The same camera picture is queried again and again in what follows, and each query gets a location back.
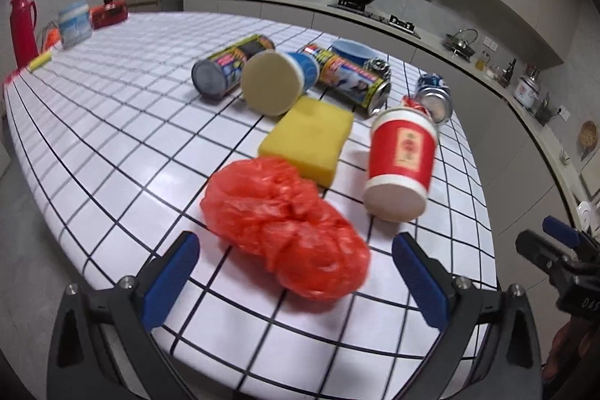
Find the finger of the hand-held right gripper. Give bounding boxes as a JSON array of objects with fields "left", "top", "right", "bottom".
[
  {"left": 514, "top": 230, "right": 575, "bottom": 283},
  {"left": 542, "top": 216, "right": 592, "bottom": 248}
]

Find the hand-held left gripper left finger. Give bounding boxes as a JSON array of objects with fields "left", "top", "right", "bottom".
[{"left": 47, "top": 231, "right": 202, "bottom": 400}]

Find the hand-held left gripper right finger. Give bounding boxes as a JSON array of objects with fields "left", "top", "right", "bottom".
[{"left": 391, "top": 232, "right": 545, "bottom": 400}]

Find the red plastic bag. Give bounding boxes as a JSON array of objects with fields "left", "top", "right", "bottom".
[{"left": 200, "top": 156, "right": 372, "bottom": 300}]

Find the red paper cup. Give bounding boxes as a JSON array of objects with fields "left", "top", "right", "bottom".
[{"left": 363, "top": 95, "right": 439, "bottom": 223}]

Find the blue silver drink can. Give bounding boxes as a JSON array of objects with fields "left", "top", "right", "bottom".
[{"left": 416, "top": 73, "right": 453, "bottom": 124}]

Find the yellow red label tin can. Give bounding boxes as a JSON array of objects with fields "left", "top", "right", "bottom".
[{"left": 302, "top": 45, "right": 391, "bottom": 117}]

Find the blue white paper cup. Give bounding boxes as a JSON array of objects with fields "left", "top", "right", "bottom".
[{"left": 240, "top": 50, "right": 322, "bottom": 116}]

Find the dark label tin can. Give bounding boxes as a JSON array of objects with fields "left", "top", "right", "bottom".
[{"left": 191, "top": 34, "right": 276, "bottom": 101}]

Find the person's right hand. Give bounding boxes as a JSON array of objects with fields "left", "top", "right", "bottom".
[{"left": 541, "top": 316, "right": 600, "bottom": 388}]

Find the white electric kettle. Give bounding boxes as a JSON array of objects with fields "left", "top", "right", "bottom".
[{"left": 576, "top": 201, "right": 600, "bottom": 233}]

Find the beige cutting board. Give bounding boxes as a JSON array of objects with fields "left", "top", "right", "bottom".
[{"left": 581, "top": 156, "right": 600, "bottom": 195}]

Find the woven basket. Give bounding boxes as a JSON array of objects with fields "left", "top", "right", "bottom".
[{"left": 580, "top": 121, "right": 598, "bottom": 148}]

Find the utensil holder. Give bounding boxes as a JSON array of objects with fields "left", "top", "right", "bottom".
[{"left": 534, "top": 93, "right": 558, "bottom": 125}]

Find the white rice cooker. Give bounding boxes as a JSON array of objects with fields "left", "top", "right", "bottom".
[{"left": 514, "top": 69, "right": 545, "bottom": 108}]

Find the dark glass bottle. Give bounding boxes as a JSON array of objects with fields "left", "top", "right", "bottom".
[{"left": 499, "top": 59, "right": 517, "bottom": 87}]

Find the yellow sponge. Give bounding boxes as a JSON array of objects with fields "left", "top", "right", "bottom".
[{"left": 258, "top": 95, "right": 356, "bottom": 190}]

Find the metal kettle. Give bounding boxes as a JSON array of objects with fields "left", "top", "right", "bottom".
[{"left": 444, "top": 29, "right": 479, "bottom": 55}]

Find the steel wool scourer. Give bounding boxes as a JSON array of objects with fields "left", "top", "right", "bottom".
[{"left": 363, "top": 58, "right": 392, "bottom": 82}]

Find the blue bowl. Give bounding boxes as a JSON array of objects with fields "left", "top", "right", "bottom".
[{"left": 331, "top": 39, "right": 376, "bottom": 66}]

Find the yellow green roll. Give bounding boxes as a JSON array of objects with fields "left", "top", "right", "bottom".
[{"left": 29, "top": 51, "right": 54, "bottom": 73}]

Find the gas hob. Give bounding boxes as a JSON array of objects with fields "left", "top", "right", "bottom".
[{"left": 328, "top": 0, "right": 423, "bottom": 39}]

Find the orange packet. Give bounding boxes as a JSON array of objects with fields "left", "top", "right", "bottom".
[{"left": 44, "top": 22, "right": 62, "bottom": 51}]

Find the blue white plastic tub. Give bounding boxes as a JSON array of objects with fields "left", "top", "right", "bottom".
[{"left": 57, "top": 0, "right": 93, "bottom": 49}]

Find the red box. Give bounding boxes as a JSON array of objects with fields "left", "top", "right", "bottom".
[{"left": 90, "top": 0, "right": 128, "bottom": 30}]

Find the red thermos flask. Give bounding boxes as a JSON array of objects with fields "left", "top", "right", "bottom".
[{"left": 10, "top": 0, "right": 39, "bottom": 69}]

